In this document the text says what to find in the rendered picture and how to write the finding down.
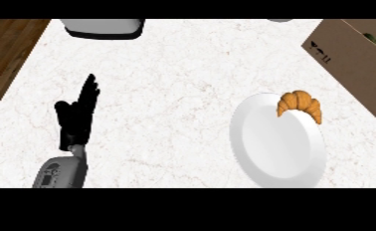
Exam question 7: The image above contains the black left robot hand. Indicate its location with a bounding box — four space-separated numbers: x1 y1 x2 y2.
53 73 102 152

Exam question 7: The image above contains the white oval plate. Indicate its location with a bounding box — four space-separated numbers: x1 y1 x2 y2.
228 92 327 189

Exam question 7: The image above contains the orange ridged squash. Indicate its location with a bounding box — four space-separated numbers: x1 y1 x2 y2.
276 90 323 125

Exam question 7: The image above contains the brown cardboard box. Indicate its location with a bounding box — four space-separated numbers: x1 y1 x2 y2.
301 19 376 117

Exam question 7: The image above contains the grey and black appliance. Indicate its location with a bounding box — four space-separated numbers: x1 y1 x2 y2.
59 19 147 41

